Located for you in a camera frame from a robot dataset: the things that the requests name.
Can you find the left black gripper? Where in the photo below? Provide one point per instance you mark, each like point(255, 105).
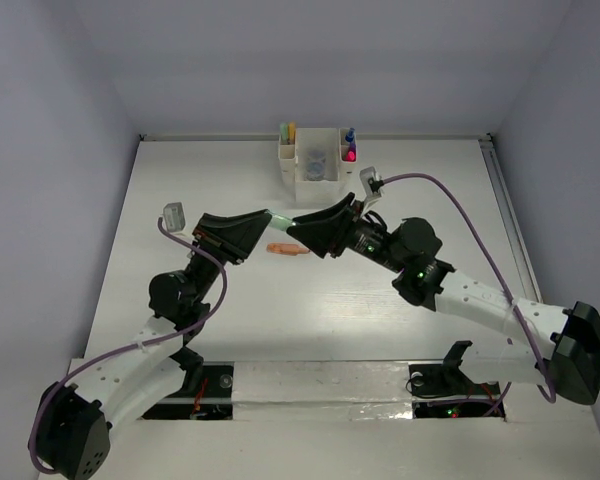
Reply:
point(233, 237)

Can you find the yellow highlighter cap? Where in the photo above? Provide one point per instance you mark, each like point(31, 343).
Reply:
point(291, 129)

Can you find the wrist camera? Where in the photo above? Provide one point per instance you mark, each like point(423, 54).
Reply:
point(174, 221)
point(372, 185)

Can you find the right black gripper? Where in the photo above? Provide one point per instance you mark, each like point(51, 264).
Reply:
point(322, 229)

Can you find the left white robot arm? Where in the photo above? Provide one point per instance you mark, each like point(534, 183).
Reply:
point(78, 415)

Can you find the green highlighter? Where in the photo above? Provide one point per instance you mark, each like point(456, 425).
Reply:
point(280, 222)
point(284, 133)

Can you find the cream perforated organizer basket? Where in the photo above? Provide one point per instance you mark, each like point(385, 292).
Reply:
point(292, 164)

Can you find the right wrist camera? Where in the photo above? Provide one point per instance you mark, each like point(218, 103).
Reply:
point(372, 185)

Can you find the silver foil strip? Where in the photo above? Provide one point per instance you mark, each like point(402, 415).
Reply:
point(321, 391)

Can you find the clear jar of paperclips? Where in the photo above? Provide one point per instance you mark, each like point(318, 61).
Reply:
point(315, 171)

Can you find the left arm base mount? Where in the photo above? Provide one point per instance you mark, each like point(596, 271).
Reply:
point(205, 396)

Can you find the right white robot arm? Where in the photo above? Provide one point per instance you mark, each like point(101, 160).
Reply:
point(547, 345)

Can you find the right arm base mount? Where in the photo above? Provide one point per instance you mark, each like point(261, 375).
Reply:
point(440, 390)

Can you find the orange highlighter pen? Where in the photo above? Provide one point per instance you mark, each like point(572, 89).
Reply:
point(286, 249)

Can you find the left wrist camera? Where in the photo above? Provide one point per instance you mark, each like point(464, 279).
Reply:
point(174, 221)

